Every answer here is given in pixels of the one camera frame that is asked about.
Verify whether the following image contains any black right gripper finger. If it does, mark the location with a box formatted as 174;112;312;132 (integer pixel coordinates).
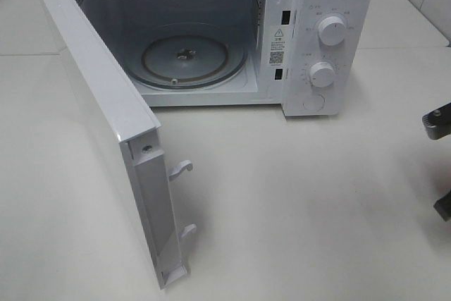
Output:
422;102;451;140
433;192;451;221

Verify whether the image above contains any glass microwave turntable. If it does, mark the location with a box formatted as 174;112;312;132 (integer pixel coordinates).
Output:
126;35;247;90

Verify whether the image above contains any white microwave door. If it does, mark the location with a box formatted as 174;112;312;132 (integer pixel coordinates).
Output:
42;0;197;288

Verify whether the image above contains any white control knob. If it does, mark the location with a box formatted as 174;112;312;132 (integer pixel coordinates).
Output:
318;13;347;47
309;61;335;88

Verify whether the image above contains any round white door button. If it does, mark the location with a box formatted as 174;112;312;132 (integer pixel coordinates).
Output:
303;94;325;111

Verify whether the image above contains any white microwave oven body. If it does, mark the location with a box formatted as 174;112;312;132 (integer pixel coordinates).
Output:
76;0;370;116

